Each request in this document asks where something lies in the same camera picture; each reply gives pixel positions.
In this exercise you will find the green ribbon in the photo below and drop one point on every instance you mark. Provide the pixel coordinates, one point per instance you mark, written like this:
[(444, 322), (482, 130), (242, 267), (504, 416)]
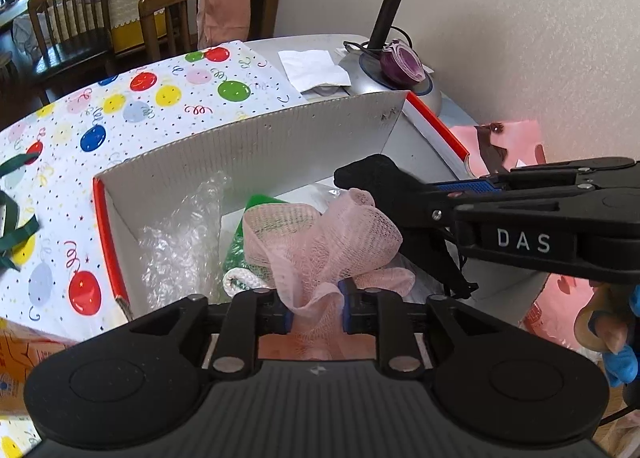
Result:
[(20, 233)]

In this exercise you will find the person's right hand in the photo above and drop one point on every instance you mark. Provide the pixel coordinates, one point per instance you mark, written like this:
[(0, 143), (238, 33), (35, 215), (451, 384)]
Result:
[(607, 333)]

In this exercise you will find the white paper sheet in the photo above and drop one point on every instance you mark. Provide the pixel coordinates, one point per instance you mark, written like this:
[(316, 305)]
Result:
[(310, 66)]

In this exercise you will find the black cloth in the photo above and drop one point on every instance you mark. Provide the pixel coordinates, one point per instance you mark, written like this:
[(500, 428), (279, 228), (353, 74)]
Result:
[(380, 178)]

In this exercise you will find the wooden chair with dark seat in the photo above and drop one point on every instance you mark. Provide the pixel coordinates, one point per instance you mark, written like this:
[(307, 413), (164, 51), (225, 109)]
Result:
[(70, 43)]

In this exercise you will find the pink mesh bath pouf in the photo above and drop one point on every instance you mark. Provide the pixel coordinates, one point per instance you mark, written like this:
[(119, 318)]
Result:
[(320, 248)]

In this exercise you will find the red cardboard box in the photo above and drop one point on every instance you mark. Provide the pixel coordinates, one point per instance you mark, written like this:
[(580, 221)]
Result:
[(250, 148)]

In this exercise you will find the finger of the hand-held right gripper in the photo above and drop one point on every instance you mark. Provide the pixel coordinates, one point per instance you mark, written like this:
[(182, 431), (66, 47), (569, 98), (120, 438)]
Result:
[(500, 200), (470, 185)]

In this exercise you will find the pink cloth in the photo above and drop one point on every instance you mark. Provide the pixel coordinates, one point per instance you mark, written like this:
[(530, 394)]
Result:
[(222, 3)]

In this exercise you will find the orange cardboard box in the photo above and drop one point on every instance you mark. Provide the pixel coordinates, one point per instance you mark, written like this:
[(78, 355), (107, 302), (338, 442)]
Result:
[(25, 368)]

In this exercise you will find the balloon print tablecloth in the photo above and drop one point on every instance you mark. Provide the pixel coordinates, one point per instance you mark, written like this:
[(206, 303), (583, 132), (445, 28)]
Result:
[(150, 138)]

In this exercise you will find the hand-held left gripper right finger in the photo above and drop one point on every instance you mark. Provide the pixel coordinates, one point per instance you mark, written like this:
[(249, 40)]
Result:
[(346, 310)]

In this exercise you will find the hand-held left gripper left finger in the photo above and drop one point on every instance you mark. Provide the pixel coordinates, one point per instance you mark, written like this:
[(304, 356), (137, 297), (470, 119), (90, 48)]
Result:
[(287, 315)]

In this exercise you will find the purple tape roll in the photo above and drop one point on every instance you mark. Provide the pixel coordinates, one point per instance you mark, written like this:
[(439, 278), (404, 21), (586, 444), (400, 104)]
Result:
[(407, 61)]

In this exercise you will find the clear bubble wrap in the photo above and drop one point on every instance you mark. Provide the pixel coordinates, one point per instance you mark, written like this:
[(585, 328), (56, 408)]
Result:
[(175, 238)]

